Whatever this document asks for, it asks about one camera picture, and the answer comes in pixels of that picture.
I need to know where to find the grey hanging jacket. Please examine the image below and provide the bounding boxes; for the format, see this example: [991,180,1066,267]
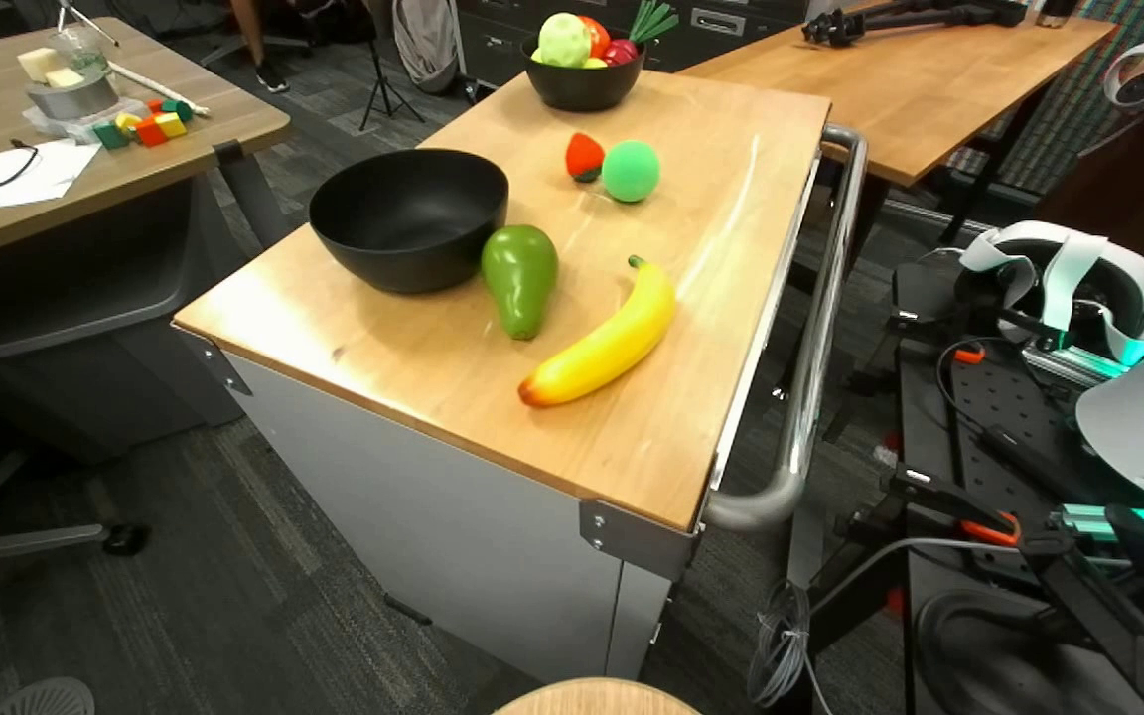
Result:
[390,0,468,95]

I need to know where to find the grey cable bundle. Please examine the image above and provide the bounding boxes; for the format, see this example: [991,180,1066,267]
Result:
[747,581,821,715]

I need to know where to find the chrome cart handle bar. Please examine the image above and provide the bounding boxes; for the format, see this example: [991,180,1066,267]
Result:
[702,124,872,534]

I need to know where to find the black bowl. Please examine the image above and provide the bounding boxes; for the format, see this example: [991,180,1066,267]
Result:
[525,48,649,115]
[305,145,513,299]

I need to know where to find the small red toy fruit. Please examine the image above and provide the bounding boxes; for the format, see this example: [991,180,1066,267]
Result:
[603,0,684,72]

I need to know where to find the black camera tripod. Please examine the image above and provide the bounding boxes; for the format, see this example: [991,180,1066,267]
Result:
[355,0,424,133]

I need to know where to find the silver tool cart cabinet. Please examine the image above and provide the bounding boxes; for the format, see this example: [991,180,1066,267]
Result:
[193,72,873,687]

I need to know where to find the black perforated breadboard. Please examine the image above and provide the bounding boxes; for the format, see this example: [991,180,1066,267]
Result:
[904,311,1144,715]

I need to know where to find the clear plastic cup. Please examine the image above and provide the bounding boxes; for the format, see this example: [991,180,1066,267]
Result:
[16,15,120,124]

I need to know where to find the light green toy cabbage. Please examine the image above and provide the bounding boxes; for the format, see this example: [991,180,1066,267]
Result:
[528,6,596,72]

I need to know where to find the black stand legs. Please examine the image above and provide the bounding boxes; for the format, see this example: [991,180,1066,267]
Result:
[784,474,1144,709]

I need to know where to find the green toy avocado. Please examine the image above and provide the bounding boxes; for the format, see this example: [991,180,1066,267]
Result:
[479,223,563,346]

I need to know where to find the black swivel chair base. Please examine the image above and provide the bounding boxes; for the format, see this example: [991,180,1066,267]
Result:
[193,27,318,74]

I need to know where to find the white paper sheets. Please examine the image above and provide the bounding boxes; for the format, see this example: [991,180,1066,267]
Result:
[0,133,108,217]

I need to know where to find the grey rounded floor object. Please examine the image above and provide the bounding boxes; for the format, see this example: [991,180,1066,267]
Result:
[0,676,99,715]

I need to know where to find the round wooden stool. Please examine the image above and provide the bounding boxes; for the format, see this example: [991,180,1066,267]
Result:
[494,676,709,715]

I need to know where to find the black mesh office chair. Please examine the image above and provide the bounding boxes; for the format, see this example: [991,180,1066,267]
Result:
[0,174,269,575]

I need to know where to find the coloured toy blocks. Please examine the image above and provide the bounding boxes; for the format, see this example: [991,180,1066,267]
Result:
[89,92,198,150]

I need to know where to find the person bare leg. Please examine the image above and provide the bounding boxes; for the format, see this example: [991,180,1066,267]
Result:
[226,0,276,72]

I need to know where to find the white VR headset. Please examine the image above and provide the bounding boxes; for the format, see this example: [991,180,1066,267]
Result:
[958,215,1144,390]

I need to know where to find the thin white stick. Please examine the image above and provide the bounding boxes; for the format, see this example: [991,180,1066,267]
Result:
[108,60,214,120]

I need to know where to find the red toy strawberry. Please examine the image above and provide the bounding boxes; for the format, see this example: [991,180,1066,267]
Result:
[559,128,607,188]

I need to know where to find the yellow toy banana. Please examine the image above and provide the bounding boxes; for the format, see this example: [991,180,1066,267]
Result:
[517,251,681,414]

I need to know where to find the wooden work table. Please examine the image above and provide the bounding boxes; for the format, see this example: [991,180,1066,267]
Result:
[696,3,1119,191]

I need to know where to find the light green foam ball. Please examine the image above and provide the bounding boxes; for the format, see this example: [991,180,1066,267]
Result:
[596,140,667,206]

